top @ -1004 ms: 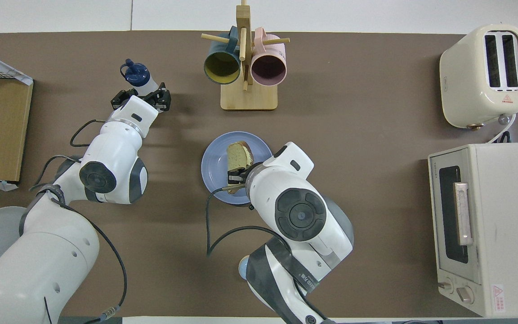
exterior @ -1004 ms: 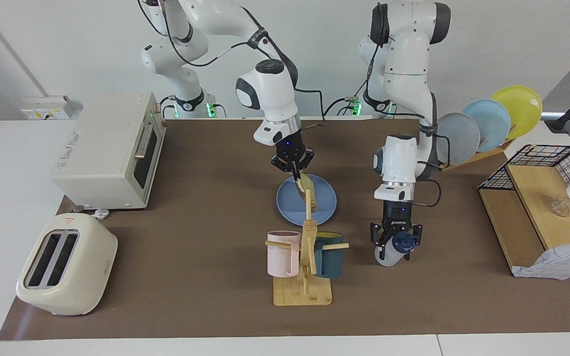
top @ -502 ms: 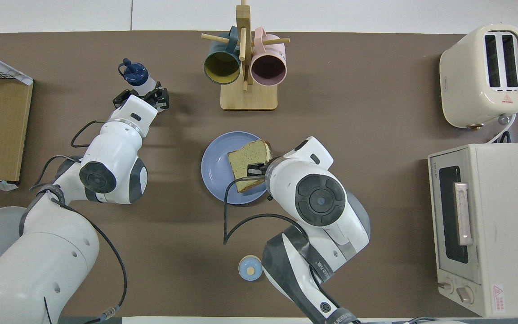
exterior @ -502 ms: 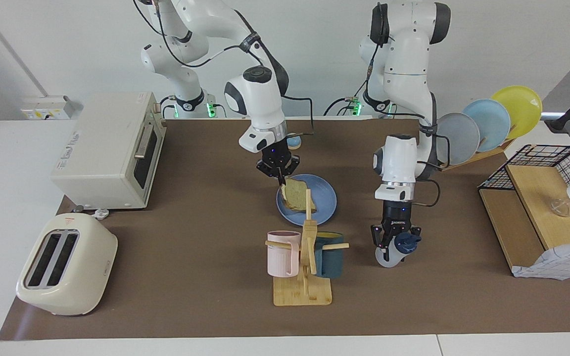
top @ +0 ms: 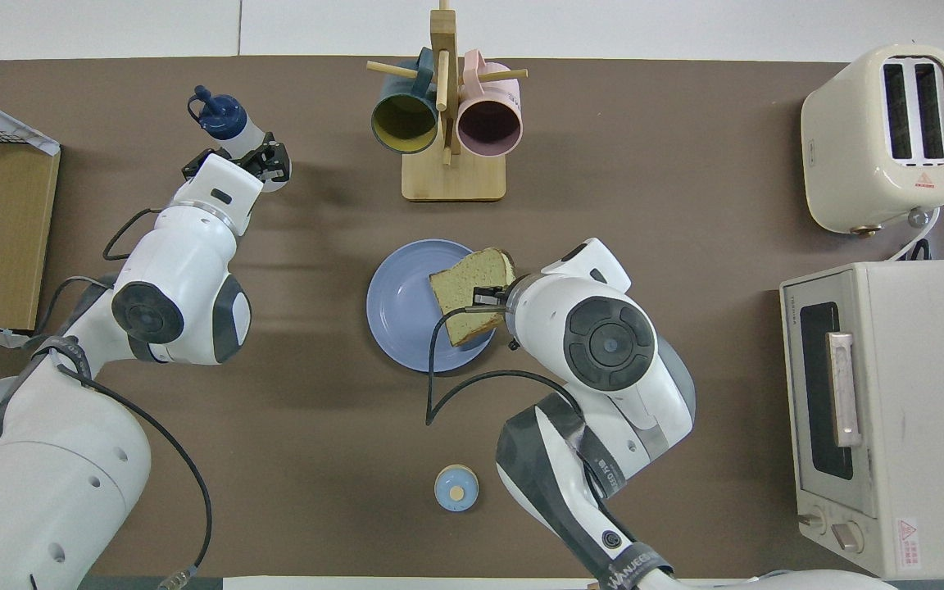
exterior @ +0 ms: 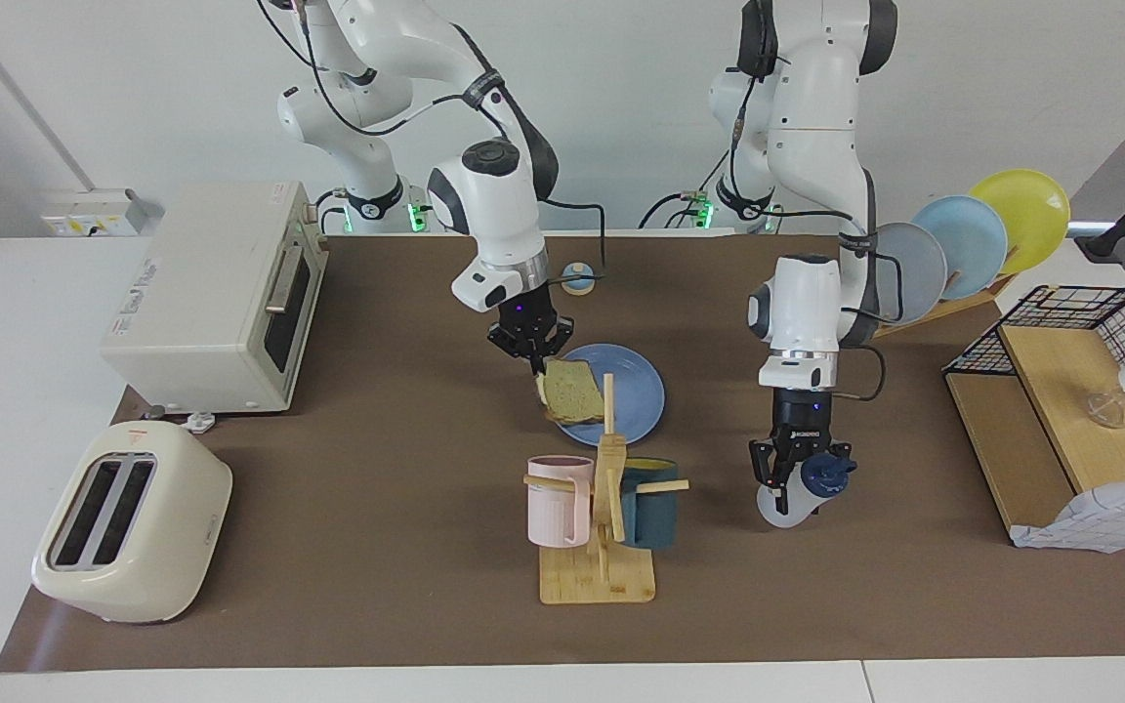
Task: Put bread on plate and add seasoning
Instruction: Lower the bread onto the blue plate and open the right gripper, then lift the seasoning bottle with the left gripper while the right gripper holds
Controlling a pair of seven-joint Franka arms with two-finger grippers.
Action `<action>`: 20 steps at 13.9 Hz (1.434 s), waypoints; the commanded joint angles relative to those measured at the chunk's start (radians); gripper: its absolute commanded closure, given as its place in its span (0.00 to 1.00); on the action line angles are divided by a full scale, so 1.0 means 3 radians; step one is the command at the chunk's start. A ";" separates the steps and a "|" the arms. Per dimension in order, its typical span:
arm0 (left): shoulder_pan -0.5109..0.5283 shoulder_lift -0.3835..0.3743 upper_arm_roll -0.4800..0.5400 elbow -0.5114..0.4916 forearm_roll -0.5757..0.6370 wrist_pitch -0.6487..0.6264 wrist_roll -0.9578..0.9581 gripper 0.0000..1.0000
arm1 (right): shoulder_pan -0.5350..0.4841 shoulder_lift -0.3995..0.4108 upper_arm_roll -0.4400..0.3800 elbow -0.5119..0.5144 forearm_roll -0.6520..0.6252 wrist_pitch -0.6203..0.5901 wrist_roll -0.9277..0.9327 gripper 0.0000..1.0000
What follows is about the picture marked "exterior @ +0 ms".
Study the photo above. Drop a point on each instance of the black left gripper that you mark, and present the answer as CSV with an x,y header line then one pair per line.
x,y
797,425

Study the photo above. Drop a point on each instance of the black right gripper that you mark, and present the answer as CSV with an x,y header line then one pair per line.
x,y
528,314

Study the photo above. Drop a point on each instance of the translucent bottle navy cap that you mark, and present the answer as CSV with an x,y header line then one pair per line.
x,y
782,513

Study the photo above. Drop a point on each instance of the slice of toast bread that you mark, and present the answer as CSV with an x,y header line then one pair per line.
x,y
572,392

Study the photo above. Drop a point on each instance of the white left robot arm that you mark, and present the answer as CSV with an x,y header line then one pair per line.
x,y
812,117

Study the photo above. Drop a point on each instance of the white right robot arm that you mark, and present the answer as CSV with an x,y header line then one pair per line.
x,y
494,215

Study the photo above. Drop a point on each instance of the grey round plate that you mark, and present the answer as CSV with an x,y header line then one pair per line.
x,y
909,273

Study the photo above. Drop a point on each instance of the light blue round plate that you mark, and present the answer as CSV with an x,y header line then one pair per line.
x,y
973,234

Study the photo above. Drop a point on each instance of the yellow round plate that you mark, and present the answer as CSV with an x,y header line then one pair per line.
x,y
1031,210

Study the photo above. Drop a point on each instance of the dark teal mug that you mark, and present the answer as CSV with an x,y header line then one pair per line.
x,y
655,517

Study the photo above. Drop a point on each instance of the pink ribbed mug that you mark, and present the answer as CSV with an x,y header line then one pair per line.
x,y
553,508

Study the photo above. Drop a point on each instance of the wooden dish rack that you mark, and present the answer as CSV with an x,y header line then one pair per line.
x,y
924,317

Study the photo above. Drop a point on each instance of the wooden mug tree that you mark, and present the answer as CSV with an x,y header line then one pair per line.
x,y
597,581

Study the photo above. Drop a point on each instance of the brown table mat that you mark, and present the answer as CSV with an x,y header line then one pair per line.
x,y
377,537

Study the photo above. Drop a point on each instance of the clear drinking glass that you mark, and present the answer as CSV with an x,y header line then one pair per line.
x,y
1106,410

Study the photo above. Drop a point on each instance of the white toaster oven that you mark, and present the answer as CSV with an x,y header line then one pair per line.
x,y
191,312

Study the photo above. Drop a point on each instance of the cream two-slot toaster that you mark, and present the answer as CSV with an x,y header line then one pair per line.
x,y
162,527

